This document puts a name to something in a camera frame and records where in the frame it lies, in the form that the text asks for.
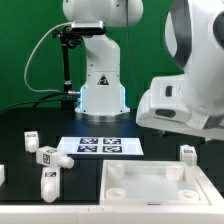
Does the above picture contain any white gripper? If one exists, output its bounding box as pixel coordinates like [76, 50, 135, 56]
[136, 75, 224, 140]

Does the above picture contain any white square tabletop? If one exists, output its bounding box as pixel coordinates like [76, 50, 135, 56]
[100, 160, 209, 206]

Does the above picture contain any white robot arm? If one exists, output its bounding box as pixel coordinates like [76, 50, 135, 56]
[62, 0, 224, 140]

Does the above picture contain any white sheet with tags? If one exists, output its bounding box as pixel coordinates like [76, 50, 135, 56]
[57, 137, 143, 156]

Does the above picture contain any white L-shaped obstacle fence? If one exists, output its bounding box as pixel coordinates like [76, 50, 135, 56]
[0, 166, 224, 224]

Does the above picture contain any silver camera on stand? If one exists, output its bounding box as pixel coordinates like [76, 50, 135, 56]
[71, 21, 104, 33]

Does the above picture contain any black camera stand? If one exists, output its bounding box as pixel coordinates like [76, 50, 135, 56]
[52, 26, 106, 102]

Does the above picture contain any grey cable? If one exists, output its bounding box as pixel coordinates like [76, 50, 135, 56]
[23, 22, 73, 94]

